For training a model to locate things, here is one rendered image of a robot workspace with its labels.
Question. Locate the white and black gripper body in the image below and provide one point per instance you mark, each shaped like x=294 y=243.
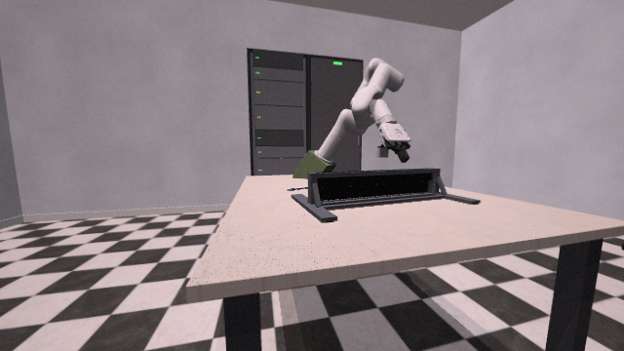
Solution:
x=392 y=131

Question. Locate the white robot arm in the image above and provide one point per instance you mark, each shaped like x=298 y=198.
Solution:
x=365 y=111

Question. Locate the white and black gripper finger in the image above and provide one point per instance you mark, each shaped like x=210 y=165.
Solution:
x=405 y=146
x=397 y=149

